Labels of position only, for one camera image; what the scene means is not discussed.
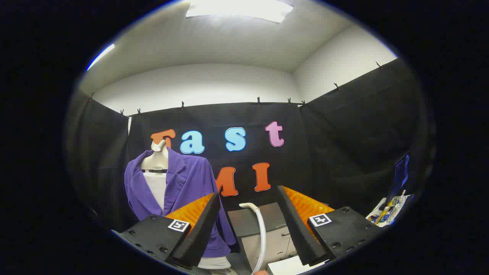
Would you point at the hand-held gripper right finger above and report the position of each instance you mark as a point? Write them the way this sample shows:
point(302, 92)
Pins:
point(296, 229)

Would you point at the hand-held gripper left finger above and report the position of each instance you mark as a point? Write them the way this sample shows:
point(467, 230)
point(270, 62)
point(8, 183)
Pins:
point(204, 229)

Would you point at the grey cabinet with dark top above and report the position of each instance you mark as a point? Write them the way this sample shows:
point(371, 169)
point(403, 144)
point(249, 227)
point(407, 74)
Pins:
point(275, 240)

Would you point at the white flat panel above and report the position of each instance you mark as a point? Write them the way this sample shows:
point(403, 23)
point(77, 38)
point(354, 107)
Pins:
point(284, 267)

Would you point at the white mannequin torso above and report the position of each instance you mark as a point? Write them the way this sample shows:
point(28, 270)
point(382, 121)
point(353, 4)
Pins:
point(154, 160)

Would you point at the white side table with clutter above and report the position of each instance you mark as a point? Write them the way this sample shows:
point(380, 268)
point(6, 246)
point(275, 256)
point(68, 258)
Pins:
point(386, 214)

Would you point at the dark flat monitor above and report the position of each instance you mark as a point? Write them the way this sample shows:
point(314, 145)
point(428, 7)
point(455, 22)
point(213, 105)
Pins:
point(402, 172)

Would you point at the row of black clips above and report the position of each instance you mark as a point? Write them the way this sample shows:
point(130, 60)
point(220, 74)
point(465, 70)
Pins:
point(258, 101)

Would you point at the narrow ceiling light panel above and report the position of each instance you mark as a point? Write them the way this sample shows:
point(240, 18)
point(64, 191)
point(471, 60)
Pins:
point(100, 56)

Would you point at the large ceiling light panel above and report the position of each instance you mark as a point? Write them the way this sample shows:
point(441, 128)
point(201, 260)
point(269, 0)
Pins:
point(240, 8)

